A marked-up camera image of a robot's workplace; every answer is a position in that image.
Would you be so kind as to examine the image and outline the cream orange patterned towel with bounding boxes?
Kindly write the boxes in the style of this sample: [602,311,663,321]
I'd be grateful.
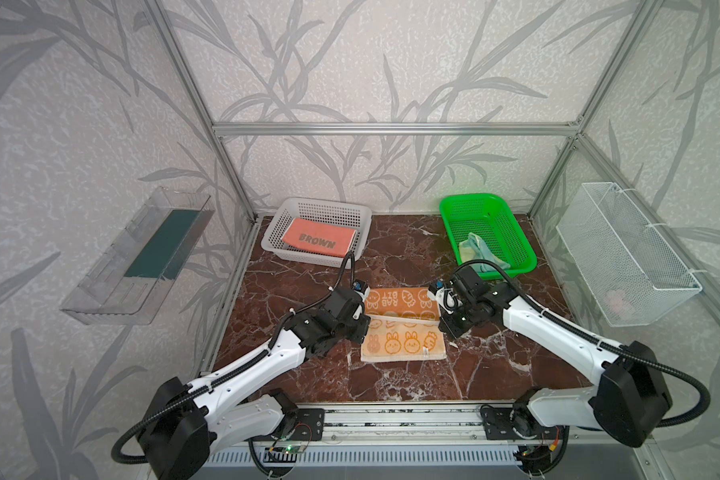
[361,287,447,363]

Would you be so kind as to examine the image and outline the pink brown bear towel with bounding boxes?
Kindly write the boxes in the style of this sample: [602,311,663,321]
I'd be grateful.
[281,218,357,257]

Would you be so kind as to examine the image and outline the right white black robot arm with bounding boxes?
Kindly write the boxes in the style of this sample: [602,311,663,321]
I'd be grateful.
[427,267,673,447]

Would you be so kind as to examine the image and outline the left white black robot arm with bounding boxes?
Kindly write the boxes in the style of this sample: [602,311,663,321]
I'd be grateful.
[134,280,371,479]

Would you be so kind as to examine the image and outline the light blue towel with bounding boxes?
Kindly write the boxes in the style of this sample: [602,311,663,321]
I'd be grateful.
[458,232,511,270]

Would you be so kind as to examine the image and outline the white perforated plastic basket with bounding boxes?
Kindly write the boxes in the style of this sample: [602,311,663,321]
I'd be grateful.
[261,198,371,267]

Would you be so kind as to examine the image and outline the green perforated plastic basket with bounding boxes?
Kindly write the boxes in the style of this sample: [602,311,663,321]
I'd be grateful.
[440,193,538,277]

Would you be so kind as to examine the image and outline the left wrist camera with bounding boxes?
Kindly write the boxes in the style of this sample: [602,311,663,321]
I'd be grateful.
[352,280,371,320]

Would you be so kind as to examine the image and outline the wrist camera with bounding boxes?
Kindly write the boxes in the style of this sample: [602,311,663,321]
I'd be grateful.
[352,280,371,320]
[427,279,459,314]

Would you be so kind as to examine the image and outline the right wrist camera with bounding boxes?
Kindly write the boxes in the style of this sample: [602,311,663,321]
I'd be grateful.
[427,279,459,314]

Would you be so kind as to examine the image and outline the left black corrugated cable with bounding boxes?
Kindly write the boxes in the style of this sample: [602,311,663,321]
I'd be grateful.
[110,250,358,478]

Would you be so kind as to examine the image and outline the black corrugated cable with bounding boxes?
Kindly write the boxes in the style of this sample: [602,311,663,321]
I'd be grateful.
[110,250,358,478]
[449,259,712,475]

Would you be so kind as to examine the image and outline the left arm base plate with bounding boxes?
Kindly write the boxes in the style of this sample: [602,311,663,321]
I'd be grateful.
[271,408,326,442]

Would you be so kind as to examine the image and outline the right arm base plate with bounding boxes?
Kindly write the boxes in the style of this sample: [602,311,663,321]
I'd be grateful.
[479,404,561,443]

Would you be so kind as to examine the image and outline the white wire mesh basket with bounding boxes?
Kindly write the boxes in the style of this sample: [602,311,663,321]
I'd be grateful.
[557,182,702,327]

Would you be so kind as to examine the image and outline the aluminium frame rail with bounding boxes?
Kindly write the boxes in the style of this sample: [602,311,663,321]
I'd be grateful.
[212,122,578,138]

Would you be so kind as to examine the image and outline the clear acrylic wall shelf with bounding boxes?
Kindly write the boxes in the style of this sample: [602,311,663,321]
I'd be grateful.
[60,187,215,326]

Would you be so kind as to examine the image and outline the right black corrugated cable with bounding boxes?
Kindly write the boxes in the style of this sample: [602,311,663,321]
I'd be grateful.
[449,259,712,475]

